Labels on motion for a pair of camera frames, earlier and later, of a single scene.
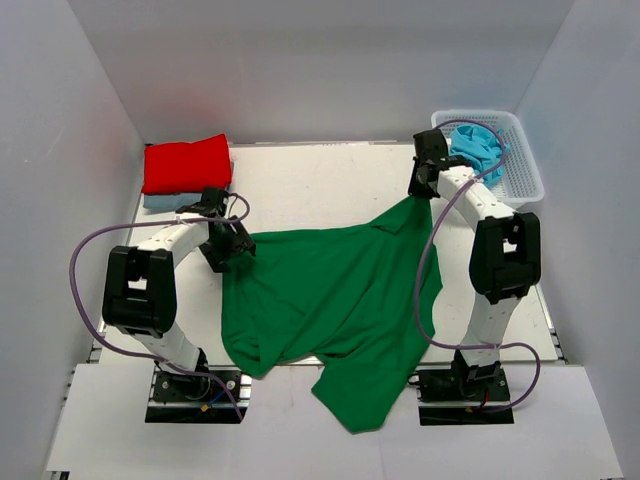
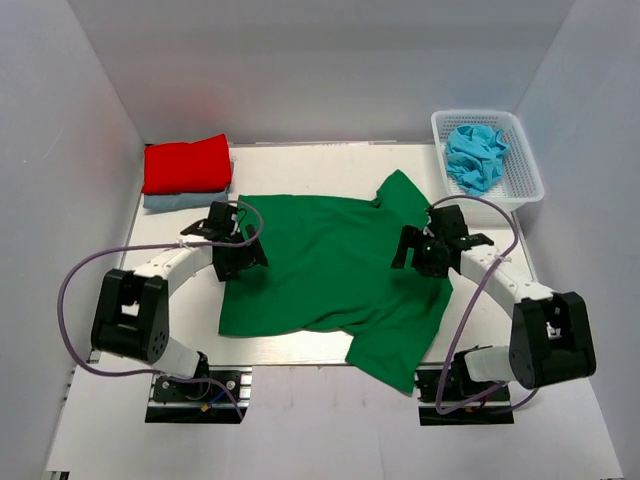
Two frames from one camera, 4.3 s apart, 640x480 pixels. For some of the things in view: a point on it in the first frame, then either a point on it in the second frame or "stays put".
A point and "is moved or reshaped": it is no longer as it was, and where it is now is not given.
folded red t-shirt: (187, 168) stays put
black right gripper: (417, 191) → (408, 239)
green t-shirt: (360, 299) is moved or reshaped
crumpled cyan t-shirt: (483, 147) stays put
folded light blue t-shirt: (169, 201) stays put
